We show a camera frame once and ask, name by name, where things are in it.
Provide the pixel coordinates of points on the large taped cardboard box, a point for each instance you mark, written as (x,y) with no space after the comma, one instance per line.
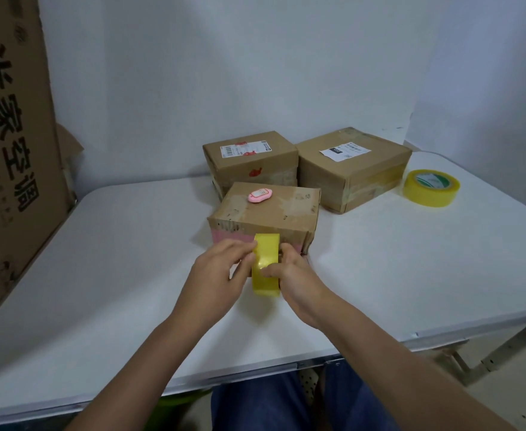
(352,168)

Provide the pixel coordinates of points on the small box with pink tape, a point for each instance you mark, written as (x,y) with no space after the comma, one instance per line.
(267,210)

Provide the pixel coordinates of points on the pink box cutter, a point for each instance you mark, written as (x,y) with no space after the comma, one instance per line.
(260,195)

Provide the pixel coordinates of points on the person's right forearm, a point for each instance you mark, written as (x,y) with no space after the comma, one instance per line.
(406,377)

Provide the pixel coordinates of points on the yellow tape roll green core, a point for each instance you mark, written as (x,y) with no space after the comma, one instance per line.
(431,188)

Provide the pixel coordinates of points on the person's left forearm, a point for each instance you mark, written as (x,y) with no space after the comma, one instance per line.
(124,377)

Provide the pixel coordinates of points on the person's right hand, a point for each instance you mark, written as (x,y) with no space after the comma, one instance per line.
(296,282)

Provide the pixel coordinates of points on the large printed cardboard sheet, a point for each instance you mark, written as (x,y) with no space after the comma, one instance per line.
(14,152)

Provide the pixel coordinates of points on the cardboard box with red mark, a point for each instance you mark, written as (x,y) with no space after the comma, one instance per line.
(252,159)

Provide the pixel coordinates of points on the person's left thumb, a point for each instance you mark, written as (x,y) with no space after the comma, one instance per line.
(241,259)

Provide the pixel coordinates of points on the person's blue trousers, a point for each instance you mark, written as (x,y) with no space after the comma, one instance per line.
(281,401)

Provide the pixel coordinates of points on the person's left hand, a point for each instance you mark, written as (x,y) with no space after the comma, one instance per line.
(211,276)

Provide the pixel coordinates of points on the metal table leg frame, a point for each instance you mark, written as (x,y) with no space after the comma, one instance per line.
(483,356)

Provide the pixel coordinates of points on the green stool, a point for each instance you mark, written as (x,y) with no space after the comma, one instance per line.
(182,397)

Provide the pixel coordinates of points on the person's right thumb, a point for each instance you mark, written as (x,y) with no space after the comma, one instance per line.
(272,270)

